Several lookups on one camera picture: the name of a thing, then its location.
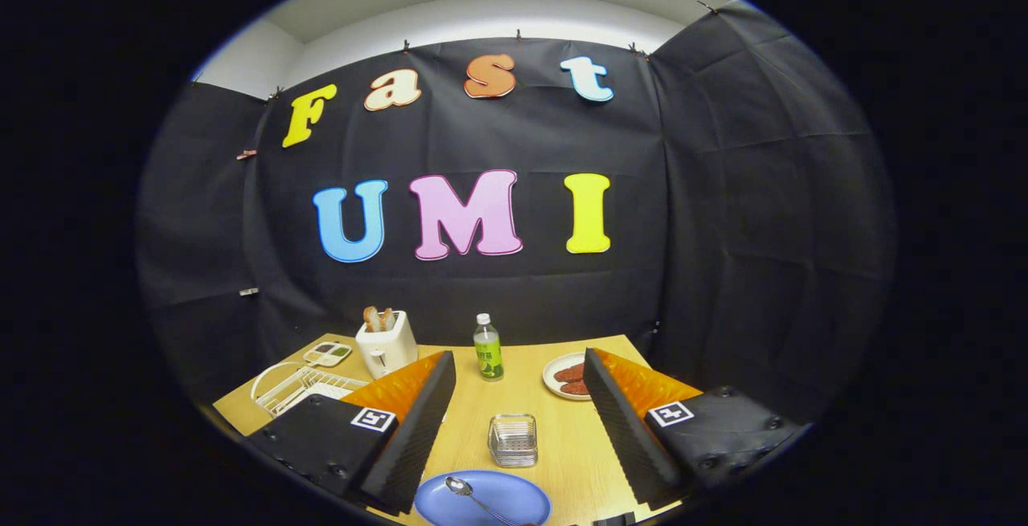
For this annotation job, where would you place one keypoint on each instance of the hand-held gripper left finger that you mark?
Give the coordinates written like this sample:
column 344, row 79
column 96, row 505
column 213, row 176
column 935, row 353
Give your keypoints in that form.
column 418, row 438

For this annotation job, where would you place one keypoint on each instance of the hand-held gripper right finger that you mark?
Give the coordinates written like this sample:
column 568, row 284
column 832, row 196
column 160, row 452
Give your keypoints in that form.
column 626, row 438

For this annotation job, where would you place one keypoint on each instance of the metal spoon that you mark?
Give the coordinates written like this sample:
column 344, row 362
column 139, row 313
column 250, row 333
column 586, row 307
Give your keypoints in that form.
column 459, row 486

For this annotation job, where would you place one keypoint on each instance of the blue plate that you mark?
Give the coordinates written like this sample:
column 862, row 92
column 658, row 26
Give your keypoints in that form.
column 514, row 498

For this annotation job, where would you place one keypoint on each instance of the white plate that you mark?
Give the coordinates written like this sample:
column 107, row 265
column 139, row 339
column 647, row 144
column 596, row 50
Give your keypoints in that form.
column 549, row 377

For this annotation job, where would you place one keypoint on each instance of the brown meat piece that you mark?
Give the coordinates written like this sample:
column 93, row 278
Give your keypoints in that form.
column 575, row 388
column 570, row 373

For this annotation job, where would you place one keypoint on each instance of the white toaster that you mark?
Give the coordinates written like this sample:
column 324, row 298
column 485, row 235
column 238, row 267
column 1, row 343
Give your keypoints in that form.
column 387, row 353

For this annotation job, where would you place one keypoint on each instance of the green label drink bottle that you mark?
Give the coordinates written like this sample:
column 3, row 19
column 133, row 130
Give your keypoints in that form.
column 488, row 357

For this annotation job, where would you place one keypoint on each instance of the toast bread slice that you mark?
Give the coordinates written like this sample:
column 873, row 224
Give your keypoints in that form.
column 388, row 319
column 372, row 320

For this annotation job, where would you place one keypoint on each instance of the white divided condiment tray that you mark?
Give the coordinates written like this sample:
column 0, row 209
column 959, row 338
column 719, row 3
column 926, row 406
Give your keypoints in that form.
column 328, row 354

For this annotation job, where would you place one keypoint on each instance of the black backdrop cloth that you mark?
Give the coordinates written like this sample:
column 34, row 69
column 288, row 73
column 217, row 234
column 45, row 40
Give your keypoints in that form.
column 498, row 148

